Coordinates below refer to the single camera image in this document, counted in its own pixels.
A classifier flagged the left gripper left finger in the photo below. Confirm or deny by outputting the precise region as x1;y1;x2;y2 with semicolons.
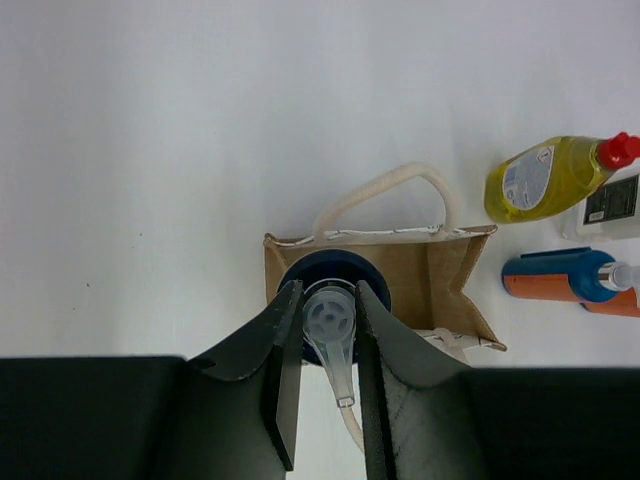
1;281;303;479

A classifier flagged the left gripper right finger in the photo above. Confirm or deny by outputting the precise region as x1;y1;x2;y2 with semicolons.
356;282;639;479

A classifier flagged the dark blue pump bottle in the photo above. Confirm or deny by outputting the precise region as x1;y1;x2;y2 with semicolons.
581;287;639;318
279;249;391;409

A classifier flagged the light blue pump bottle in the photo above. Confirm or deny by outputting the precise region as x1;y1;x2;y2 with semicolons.
501;247;639;304

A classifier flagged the yellow bottle red cap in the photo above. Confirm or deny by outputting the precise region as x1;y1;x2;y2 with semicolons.
484;132;639;224

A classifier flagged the clear bottle grey cap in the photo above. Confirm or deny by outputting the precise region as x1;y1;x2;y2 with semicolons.
562;171;639;242

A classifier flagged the dark blue front pump bottle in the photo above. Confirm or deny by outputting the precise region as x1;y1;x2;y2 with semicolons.
581;287;639;318

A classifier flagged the burlap canvas tote bag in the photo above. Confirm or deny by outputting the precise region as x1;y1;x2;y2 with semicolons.
263;162;506;447

